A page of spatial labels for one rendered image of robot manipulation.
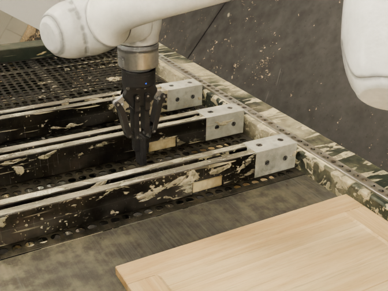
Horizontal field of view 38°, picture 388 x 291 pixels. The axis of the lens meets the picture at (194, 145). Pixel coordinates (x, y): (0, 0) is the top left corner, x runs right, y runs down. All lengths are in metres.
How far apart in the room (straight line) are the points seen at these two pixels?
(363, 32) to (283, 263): 0.50
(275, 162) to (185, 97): 0.47
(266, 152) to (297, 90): 1.46
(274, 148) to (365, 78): 0.65
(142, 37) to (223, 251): 0.46
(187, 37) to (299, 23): 0.92
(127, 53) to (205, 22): 2.41
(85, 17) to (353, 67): 0.50
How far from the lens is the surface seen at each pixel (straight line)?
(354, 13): 0.80
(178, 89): 1.74
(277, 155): 1.40
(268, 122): 1.57
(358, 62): 0.77
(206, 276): 1.05
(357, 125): 2.53
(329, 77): 2.72
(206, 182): 1.32
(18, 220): 1.16
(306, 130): 1.55
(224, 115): 1.56
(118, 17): 1.02
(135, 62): 1.21
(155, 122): 1.31
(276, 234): 1.16
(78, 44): 1.05
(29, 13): 4.60
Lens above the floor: 1.97
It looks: 38 degrees down
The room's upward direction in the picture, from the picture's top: 65 degrees counter-clockwise
